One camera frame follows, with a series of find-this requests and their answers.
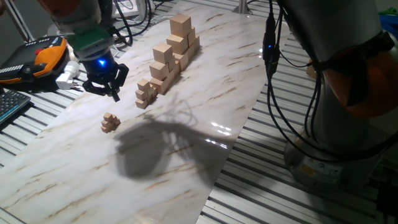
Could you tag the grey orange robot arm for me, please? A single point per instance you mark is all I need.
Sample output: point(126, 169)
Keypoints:
point(335, 31)

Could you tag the white marble pattern board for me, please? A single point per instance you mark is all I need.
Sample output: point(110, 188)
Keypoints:
point(202, 93)

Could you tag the green gripper mounting adapter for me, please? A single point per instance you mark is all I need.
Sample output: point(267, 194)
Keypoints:
point(90, 39)

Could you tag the black orange teach pendant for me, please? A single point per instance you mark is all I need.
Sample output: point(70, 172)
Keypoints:
point(28, 59)

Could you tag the black computer keyboard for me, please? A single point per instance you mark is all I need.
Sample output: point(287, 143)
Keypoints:
point(12, 104)

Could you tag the aluminium frame post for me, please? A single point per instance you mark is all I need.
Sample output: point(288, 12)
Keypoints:
point(242, 7)
point(20, 21)

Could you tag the green cloth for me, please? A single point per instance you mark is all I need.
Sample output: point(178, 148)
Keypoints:
point(388, 12)

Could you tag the large wooden cube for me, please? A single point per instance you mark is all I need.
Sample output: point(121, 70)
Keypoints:
point(180, 25)
point(191, 36)
point(182, 61)
point(196, 43)
point(191, 52)
point(177, 44)

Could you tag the medium wooden cube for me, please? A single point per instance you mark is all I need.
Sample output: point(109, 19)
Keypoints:
point(158, 86)
point(162, 53)
point(178, 69)
point(158, 71)

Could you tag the blue plastic bag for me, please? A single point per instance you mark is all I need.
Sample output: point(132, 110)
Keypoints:
point(390, 26)

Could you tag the small wooden cube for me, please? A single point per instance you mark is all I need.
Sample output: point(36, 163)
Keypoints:
point(141, 104)
point(143, 84)
point(140, 94)
point(152, 91)

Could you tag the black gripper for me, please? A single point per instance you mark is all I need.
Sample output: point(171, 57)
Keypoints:
point(101, 70)

